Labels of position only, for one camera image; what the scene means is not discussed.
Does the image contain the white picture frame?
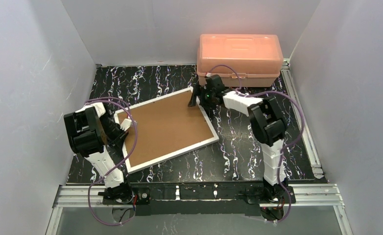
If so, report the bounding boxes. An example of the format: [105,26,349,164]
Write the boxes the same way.
[113,86,220,175]

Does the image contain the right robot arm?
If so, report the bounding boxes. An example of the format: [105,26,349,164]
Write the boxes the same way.
[188,75,287,187]

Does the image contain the pink plastic storage box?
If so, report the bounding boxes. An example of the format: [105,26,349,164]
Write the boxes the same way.
[196,34,284,87]

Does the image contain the aluminium rail base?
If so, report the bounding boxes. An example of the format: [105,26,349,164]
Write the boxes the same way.
[53,182,345,216]

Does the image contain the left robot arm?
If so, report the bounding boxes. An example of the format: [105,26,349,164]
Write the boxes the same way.
[64,102,137,189]

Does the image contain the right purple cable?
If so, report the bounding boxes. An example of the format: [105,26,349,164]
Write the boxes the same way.
[206,65,306,224]

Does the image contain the brown backing board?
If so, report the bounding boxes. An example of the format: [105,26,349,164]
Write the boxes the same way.
[117,91,215,170]

